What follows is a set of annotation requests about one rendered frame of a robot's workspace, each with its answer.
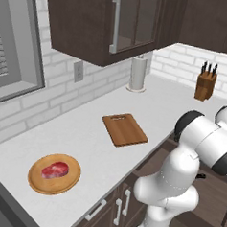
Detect wooden cutting board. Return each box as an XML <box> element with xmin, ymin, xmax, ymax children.
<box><xmin>100</xmin><ymin>111</ymin><xmax>150</xmax><ymax>150</ymax></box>

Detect red raw meat steak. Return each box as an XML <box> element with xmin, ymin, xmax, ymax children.
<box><xmin>40</xmin><ymin>159</ymin><xmax>71</xmax><ymax>181</ymax></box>

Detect round wooden plate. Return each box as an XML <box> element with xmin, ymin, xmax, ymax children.
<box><xmin>26</xmin><ymin>151</ymin><xmax>82</xmax><ymax>197</ymax></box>

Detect wooden knife block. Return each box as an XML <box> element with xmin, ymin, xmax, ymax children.
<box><xmin>193</xmin><ymin>70</ymin><xmax>218</xmax><ymax>103</ymax></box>

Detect dark brown drawer front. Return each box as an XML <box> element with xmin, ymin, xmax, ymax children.
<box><xmin>68</xmin><ymin>191</ymin><xmax>120</xmax><ymax>227</ymax></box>

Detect open dark brown drawer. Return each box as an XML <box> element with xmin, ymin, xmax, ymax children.
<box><xmin>129</xmin><ymin>129</ymin><xmax>227</xmax><ymax>227</ymax></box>

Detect white paper towel roll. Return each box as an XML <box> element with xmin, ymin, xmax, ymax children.
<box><xmin>125</xmin><ymin>54</ymin><xmax>149</xmax><ymax>95</ymax></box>

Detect glass cupboard door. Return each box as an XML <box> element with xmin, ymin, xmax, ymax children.
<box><xmin>109</xmin><ymin>0</ymin><xmax>164</xmax><ymax>58</ymax></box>

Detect grey framed window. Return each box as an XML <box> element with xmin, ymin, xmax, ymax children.
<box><xmin>0</xmin><ymin>0</ymin><xmax>53</xmax><ymax>110</ymax></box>

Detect grey sink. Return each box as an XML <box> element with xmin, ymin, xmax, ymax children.
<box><xmin>0</xmin><ymin>167</ymin><xmax>46</xmax><ymax>227</ymax></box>

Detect grey wall outlet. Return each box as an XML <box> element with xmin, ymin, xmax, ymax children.
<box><xmin>72</xmin><ymin>59</ymin><xmax>86</xmax><ymax>84</ymax></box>

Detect silver base cupboard handle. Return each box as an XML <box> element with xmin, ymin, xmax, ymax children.
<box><xmin>112</xmin><ymin>197</ymin><xmax>124</xmax><ymax>227</ymax></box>
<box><xmin>121</xmin><ymin>188</ymin><xmax>132</xmax><ymax>217</ymax></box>

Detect long silver cupboard handle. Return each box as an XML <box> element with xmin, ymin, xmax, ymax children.
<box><xmin>108</xmin><ymin>0</ymin><xmax>123</xmax><ymax>56</ymax></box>

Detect dark brown wall cupboard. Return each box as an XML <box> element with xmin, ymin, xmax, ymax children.
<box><xmin>40</xmin><ymin>0</ymin><xmax>189</xmax><ymax>74</ymax></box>

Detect silver drawer handle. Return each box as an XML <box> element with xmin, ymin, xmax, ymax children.
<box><xmin>84</xmin><ymin>197</ymin><xmax>108</xmax><ymax>223</ymax></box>

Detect dark brown corner wall cupboards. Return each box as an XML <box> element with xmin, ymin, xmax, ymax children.
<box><xmin>176</xmin><ymin>0</ymin><xmax>227</xmax><ymax>57</ymax></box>

